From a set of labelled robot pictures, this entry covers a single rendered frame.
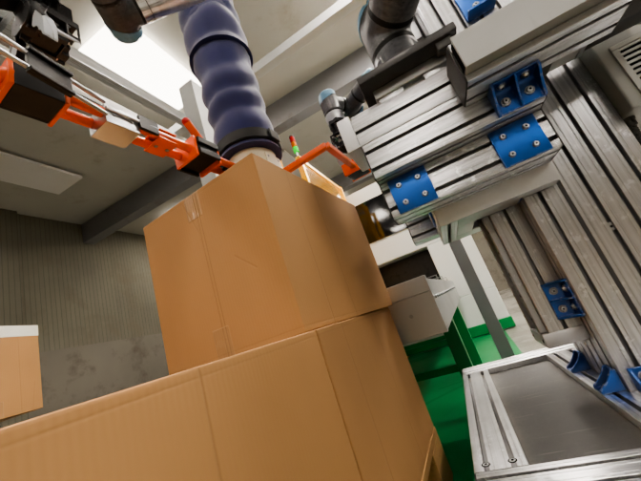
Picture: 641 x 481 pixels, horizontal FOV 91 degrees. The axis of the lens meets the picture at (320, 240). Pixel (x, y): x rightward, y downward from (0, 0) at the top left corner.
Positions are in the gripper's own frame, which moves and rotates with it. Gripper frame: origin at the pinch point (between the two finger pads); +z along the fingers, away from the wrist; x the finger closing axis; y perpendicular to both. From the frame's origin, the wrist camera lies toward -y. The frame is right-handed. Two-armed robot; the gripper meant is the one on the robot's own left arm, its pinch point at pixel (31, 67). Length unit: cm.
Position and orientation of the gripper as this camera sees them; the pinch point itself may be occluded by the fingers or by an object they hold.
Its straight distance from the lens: 81.1
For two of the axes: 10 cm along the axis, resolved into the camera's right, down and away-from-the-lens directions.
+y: 4.8, 0.9, 8.8
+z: 3.2, 9.1, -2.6
